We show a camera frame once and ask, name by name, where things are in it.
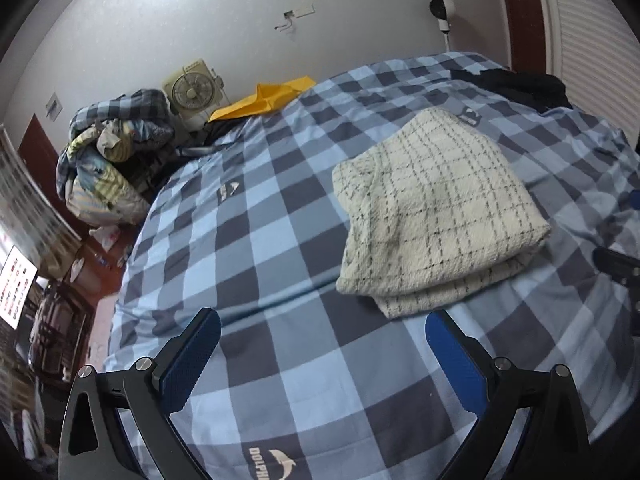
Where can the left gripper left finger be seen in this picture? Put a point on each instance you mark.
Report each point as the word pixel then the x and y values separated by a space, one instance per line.
pixel 94 443

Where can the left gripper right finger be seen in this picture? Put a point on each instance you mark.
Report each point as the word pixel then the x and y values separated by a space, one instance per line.
pixel 554 441

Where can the cream plaid shirt jacket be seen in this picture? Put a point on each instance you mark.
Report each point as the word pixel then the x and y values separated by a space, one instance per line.
pixel 436 213

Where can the black clothes pile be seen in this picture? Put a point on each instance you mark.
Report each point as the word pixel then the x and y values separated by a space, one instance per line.
pixel 541 92

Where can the dark wooden tv stand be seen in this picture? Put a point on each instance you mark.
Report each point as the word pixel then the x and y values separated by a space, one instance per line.
pixel 58 340

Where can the blue checkered bed sheet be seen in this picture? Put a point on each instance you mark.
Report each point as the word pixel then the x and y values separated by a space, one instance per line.
pixel 256 233

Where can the white radiator cover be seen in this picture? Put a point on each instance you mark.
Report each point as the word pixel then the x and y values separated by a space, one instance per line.
pixel 592 49

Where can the pile of bedding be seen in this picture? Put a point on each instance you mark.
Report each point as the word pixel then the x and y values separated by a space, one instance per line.
pixel 100 174

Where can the beige box fan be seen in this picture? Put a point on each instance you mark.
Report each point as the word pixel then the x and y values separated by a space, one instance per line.
pixel 194 92

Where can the yellow cloth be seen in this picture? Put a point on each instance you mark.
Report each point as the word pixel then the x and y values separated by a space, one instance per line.
pixel 267 98

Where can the wall light switch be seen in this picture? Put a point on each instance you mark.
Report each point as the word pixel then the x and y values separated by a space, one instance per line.
pixel 53 107

